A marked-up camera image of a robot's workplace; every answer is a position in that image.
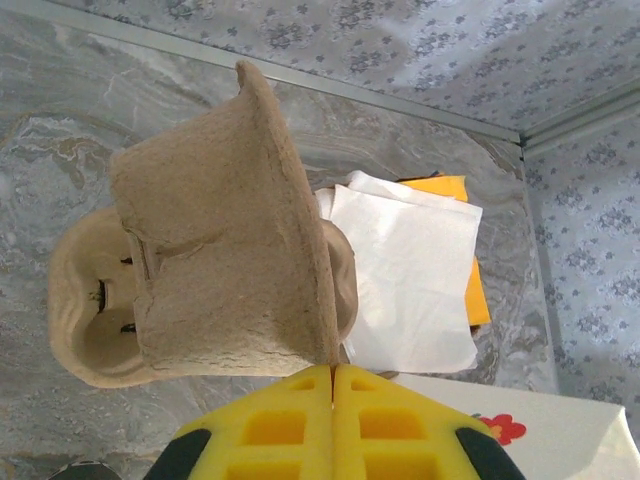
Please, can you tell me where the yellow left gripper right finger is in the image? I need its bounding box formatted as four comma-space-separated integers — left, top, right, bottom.
332, 364, 526, 480

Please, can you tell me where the aluminium table edge rail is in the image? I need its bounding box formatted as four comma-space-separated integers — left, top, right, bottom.
39, 0, 526, 146

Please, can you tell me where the aluminium frame post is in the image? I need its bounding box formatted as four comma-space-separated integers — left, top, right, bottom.
519, 89, 640, 156

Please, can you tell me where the paper cup with black lid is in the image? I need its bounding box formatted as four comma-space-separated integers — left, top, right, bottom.
49, 458, 124, 480

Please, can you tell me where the stack of pulp cup carriers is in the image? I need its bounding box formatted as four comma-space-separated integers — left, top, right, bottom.
47, 207, 360, 389

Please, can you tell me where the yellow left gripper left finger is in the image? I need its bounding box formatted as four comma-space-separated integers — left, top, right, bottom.
144, 364, 335, 480

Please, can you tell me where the stack of white napkins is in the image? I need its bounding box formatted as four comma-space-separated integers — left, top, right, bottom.
314, 169, 484, 375

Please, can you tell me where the white floral paper bag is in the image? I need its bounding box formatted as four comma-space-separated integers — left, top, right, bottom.
394, 374, 629, 480

